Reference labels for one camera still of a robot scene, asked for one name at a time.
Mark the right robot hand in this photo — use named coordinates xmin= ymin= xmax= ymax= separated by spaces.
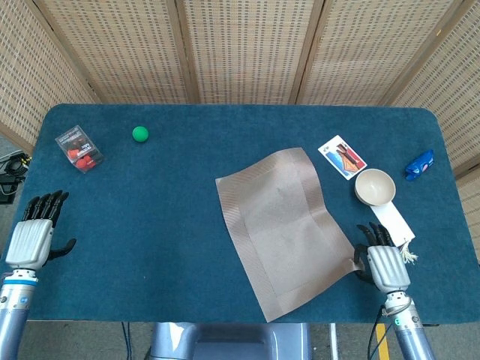
xmin=352 ymin=221 xmax=412 ymax=292

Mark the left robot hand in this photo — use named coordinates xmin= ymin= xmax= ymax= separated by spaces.
xmin=4 ymin=190 xmax=78 ymax=272

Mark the beige bowl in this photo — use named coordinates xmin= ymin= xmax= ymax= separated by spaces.
xmin=354 ymin=168 xmax=397 ymax=208

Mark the brown woven placemat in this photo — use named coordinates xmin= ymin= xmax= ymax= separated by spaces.
xmin=214 ymin=147 xmax=363 ymax=323

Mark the white bookmark with tassel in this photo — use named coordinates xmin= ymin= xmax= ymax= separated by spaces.
xmin=369 ymin=200 xmax=419 ymax=266

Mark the black floor box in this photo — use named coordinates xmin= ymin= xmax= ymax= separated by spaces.
xmin=0 ymin=175 xmax=18 ymax=206

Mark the yellow floor tape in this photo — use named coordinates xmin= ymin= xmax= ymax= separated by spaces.
xmin=374 ymin=324 xmax=389 ymax=360

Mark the white table leg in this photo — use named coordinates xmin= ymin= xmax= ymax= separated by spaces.
xmin=328 ymin=324 xmax=340 ymax=360

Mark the blue carpet table cover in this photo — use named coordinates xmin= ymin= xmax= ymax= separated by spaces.
xmin=0 ymin=103 xmax=472 ymax=326

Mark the blue snack packet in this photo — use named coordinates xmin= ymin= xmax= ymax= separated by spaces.
xmin=403 ymin=149 xmax=435 ymax=182

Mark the clear box of earplugs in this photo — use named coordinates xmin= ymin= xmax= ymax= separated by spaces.
xmin=54 ymin=124 xmax=106 ymax=175

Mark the illustrated picture card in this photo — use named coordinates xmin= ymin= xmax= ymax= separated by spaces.
xmin=317 ymin=134 xmax=368 ymax=182

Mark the green ball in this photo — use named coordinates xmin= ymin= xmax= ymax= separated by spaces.
xmin=131 ymin=125 xmax=150 ymax=144

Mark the blue-grey robot torso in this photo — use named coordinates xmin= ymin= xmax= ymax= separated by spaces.
xmin=148 ymin=322 xmax=312 ymax=360

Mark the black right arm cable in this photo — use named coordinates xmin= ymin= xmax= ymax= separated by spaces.
xmin=366 ymin=306 xmax=387 ymax=360

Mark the black floor cable bundle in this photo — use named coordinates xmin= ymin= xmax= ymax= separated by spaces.
xmin=0 ymin=149 xmax=33 ymax=177

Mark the blue cable under table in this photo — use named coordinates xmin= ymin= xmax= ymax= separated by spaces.
xmin=120 ymin=322 xmax=132 ymax=360

